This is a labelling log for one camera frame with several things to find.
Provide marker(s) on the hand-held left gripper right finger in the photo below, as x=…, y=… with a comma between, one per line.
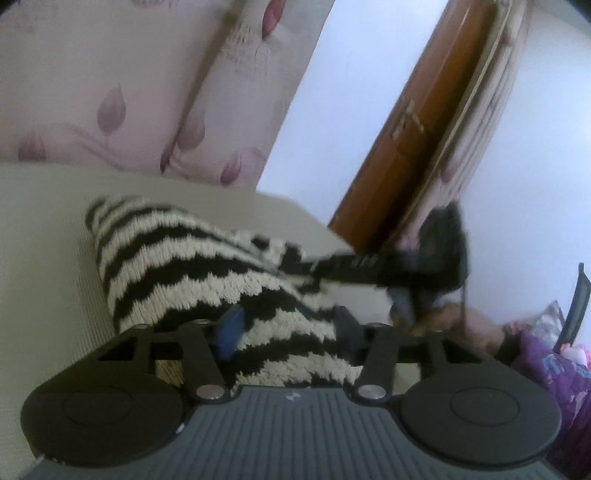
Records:
x=347, y=334

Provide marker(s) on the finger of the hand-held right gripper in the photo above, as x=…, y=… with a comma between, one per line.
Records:
x=341, y=266

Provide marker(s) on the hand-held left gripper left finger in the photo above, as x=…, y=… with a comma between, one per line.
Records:
x=231, y=330

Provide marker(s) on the black and white striped sweater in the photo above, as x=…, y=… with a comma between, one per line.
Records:
x=184, y=277

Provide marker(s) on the person's right forearm purple sleeve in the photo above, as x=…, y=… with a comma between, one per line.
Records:
x=549, y=383

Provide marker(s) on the person's right hand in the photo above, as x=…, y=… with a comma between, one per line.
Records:
x=466, y=325

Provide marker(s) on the brown wooden door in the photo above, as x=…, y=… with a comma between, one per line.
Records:
x=415, y=129

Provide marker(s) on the black chair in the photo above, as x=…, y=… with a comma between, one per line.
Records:
x=575, y=304

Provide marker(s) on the pink leaf print curtain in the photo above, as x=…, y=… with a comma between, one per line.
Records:
x=138, y=83

